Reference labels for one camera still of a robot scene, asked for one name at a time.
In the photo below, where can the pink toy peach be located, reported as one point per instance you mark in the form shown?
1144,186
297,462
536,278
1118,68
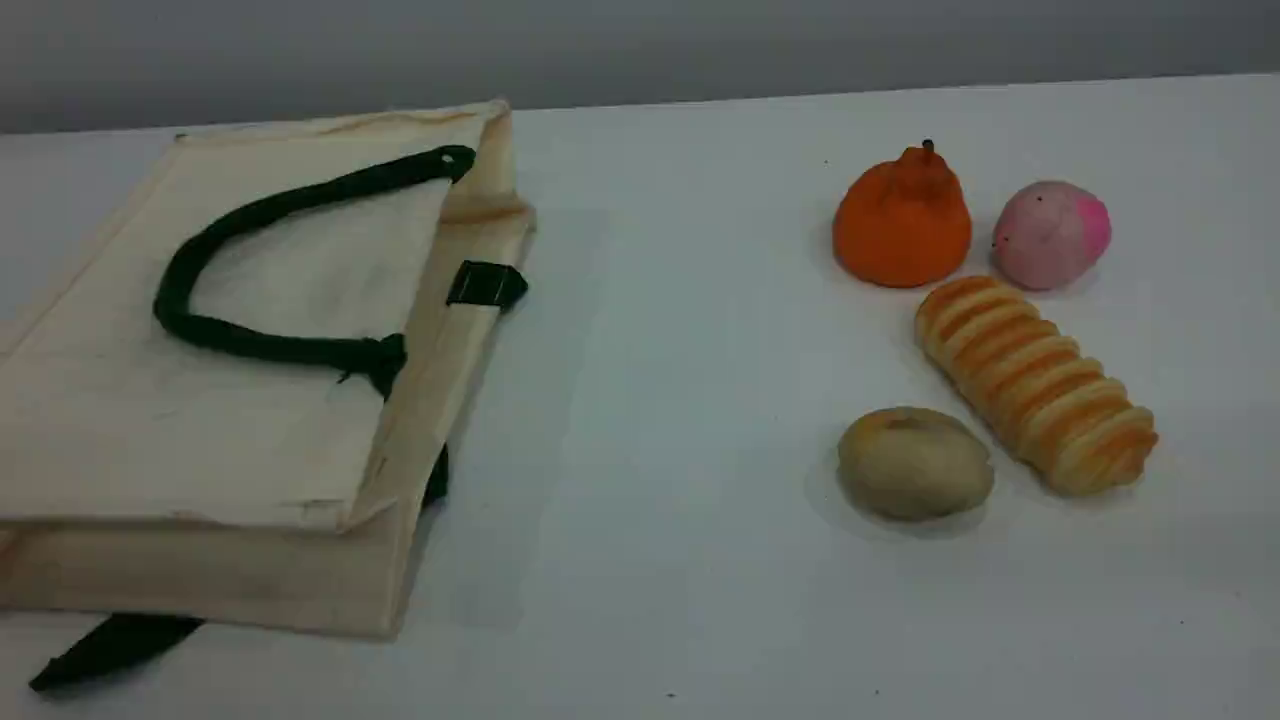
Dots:
1045,240

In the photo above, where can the orange squishy toy fruit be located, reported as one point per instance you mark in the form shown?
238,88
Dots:
900,230

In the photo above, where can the ridged toy bread loaf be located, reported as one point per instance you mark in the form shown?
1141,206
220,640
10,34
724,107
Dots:
1035,385

